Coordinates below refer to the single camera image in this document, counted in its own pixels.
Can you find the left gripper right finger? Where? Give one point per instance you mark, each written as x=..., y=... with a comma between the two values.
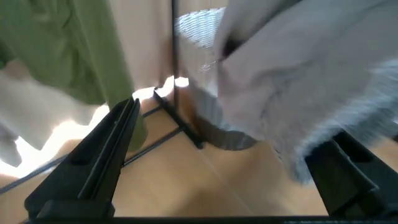
x=357, y=186

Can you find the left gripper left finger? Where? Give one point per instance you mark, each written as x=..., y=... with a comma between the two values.
x=99, y=161

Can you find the black clothes rack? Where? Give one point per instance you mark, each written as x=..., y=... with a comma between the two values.
x=175, y=46

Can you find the pale grey garment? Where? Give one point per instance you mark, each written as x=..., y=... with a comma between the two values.
x=295, y=77

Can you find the beige curtain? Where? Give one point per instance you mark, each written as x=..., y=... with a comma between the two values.
x=143, y=46

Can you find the white laundry basket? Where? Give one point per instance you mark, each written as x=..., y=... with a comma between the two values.
x=202, y=31

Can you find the green sleeveless shirt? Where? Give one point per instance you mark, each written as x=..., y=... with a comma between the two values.
x=62, y=46

